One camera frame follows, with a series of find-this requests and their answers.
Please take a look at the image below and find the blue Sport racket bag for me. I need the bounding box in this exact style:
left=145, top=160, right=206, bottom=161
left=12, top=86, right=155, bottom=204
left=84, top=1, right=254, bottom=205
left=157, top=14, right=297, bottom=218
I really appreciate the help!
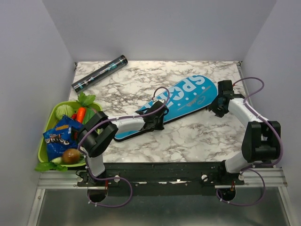
left=113, top=74, right=218, bottom=142

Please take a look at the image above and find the black Boka shuttlecock tube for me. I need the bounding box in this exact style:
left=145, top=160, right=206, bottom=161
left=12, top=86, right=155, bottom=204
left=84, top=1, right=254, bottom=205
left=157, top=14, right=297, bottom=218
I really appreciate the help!
left=71, top=55, right=128, bottom=94

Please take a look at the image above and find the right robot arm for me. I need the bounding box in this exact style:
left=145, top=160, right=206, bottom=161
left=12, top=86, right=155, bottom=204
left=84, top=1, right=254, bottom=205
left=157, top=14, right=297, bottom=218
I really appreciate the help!
left=208, top=80, right=283, bottom=185

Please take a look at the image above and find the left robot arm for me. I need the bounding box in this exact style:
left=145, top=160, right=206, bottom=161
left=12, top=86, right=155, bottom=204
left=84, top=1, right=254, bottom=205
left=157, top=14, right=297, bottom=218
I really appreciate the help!
left=76, top=100, right=169, bottom=186

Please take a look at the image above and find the toy orange carrot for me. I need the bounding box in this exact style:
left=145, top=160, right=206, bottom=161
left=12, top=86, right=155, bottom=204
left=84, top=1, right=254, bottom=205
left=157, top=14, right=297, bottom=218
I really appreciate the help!
left=76, top=107, right=86, bottom=123

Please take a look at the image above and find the toy red chili pepper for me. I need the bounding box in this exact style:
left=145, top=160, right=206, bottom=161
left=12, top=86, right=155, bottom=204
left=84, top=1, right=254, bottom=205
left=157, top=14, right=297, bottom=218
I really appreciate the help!
left=71, top=113, right=78, bottom=140

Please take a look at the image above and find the toy brown kiwi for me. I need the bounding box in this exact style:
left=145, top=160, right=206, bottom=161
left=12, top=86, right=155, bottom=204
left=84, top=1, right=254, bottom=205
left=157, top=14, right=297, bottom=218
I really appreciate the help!
left=62, top=148, right=80, bottom=165

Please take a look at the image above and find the blue Oreo snack bag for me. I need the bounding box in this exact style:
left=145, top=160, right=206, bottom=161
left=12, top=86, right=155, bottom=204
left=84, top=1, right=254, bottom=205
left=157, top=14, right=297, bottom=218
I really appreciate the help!
left=43, top=115, right=83, bottom=161

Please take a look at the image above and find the toy green cabbage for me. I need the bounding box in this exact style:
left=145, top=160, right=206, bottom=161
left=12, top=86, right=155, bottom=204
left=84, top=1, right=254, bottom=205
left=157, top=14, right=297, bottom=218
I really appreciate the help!
left=55, top=105, right=74, bottom=120

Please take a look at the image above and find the green plastic tray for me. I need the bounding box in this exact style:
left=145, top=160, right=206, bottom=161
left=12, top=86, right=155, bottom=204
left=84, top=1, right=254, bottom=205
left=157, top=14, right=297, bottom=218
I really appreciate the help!
left=38, top=100, right=103, bottom=168

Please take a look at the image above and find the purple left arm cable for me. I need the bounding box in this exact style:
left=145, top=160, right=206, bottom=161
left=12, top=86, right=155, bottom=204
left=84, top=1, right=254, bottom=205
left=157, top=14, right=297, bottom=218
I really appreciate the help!
left=79, top=87, right=169, bottom=208

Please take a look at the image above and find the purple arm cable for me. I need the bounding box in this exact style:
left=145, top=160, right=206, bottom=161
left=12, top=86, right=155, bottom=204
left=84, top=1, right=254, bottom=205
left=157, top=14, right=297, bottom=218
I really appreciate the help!
left=79, top=87, right=169, bottom=208
left=216, top=77, right=284, bottom=207

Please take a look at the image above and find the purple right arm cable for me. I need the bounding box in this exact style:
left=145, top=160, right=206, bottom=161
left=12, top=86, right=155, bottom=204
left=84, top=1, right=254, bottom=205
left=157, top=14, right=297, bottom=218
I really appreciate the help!
left=216, top=77, right=284, bottom=207

